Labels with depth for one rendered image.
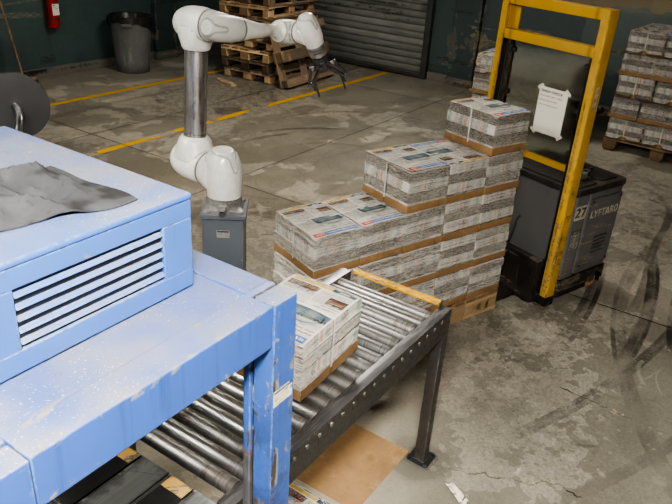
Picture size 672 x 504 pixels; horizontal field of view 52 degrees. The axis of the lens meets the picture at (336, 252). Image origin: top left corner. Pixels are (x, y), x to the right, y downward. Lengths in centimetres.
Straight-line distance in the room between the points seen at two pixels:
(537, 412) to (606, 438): 34
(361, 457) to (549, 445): 92
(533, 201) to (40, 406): 391
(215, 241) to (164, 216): 186
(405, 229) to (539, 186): 127
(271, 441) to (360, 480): 167
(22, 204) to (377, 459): 236
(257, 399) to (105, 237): 51
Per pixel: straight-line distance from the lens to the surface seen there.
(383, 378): 249
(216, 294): 139
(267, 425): 153
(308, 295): 241
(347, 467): 325
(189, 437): 219
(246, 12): 979
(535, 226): 473
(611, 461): 363
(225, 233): 313
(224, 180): 304
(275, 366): 143
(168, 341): 125
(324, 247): 334
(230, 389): 237
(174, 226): 133
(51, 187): 134
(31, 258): 115
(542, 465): 347
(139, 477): 208
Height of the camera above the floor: 225
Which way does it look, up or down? 27 degrees down
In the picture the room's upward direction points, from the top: 4 degrees clockwise
